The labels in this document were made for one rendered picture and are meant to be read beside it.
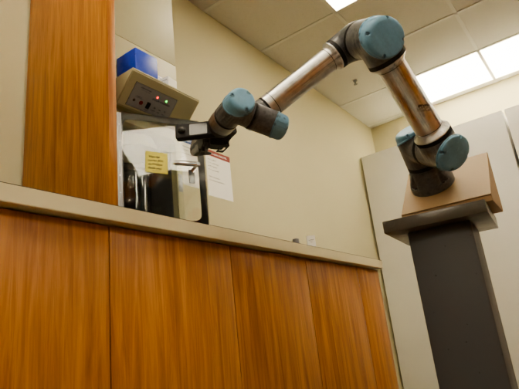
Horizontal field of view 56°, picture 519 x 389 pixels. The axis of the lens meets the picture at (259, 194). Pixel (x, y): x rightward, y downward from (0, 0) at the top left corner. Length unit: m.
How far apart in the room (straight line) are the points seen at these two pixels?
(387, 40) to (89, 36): 0.99
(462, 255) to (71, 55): 1.47
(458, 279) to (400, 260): 2.69
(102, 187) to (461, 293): 1.14
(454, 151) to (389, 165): 2.94
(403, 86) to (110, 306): 0.99
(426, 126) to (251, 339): 0.83
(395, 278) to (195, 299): 3.12
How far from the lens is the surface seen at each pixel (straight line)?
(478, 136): 4.35
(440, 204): 1.71
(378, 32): 1.44
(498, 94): 4.93
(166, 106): 1.84
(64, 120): 1.81
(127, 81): 1.73
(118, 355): 1.20
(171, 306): 1.32
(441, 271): 1.68
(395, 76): 1.50
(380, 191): 4.50
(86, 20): 1.90
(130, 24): 2.01
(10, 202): 1.08
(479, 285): 1.66
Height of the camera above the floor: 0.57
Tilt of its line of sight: 18 degrees up
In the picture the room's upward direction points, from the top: 6 degrees counter-clockwise
